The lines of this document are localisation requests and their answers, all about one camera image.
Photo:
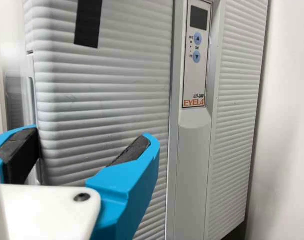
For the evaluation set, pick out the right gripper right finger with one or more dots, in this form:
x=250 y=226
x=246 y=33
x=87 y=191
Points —
x=126 y=190

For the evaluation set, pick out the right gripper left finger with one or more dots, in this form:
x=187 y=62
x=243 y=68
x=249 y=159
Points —
x=16 y=155

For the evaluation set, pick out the incubator door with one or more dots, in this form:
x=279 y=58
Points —
x=104 y=100

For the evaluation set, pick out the white incubator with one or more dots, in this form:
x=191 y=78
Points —
x=19 y=100

